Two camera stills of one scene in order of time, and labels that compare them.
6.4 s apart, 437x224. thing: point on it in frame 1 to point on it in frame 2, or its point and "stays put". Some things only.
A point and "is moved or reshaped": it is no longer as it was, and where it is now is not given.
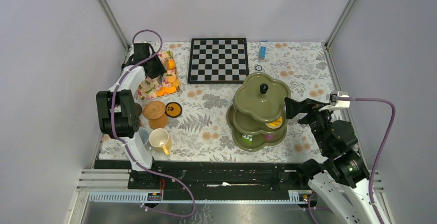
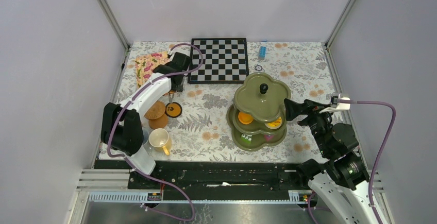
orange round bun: [171, 64] is moved or reshaped
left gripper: [159, 70] to [178, 89]
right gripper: [292, 107] stays put
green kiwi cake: [248, 138] stays put
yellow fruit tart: [275, 124] stays put
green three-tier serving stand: [257, 116] stays put
